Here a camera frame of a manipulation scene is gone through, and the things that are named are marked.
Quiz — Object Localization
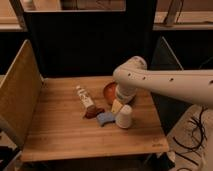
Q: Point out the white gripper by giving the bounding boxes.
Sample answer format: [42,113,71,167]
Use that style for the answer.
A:
[111,85,136,114]

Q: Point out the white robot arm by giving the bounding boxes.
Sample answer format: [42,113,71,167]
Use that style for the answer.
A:
[113,56,213,109]

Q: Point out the white paper cup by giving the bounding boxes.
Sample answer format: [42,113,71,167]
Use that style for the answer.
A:
[115,105,132,129]

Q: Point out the blue sponge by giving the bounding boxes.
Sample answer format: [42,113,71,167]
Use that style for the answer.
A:
[96,112,115,127]

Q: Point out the orange-brown bowl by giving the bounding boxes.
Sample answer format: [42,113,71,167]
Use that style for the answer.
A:
[103,82,116,105]

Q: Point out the dark red flat object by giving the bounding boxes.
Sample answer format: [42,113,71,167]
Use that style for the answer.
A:
[84,108,104,119]

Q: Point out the white tube bottle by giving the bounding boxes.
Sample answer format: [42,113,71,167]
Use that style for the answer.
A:
[76,85,95,109]

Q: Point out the black back panel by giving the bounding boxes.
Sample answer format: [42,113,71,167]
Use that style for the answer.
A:
[24,0,157,77]

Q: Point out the wooden side panel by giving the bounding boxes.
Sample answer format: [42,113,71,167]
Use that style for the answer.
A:
[0,40,42,148]

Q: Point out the black cables on floor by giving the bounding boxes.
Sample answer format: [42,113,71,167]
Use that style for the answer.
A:
[172,107,211,171]

